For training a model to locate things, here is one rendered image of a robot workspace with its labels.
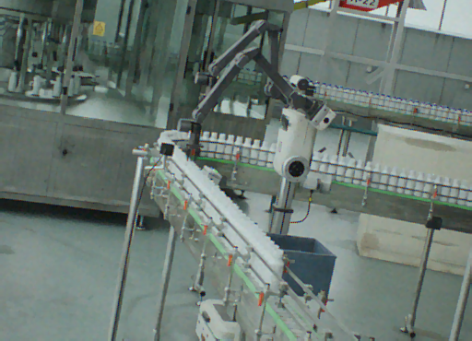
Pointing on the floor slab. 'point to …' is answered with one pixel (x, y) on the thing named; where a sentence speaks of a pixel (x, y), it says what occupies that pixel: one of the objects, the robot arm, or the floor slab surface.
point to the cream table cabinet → (393, 236)
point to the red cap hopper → (359, 4)
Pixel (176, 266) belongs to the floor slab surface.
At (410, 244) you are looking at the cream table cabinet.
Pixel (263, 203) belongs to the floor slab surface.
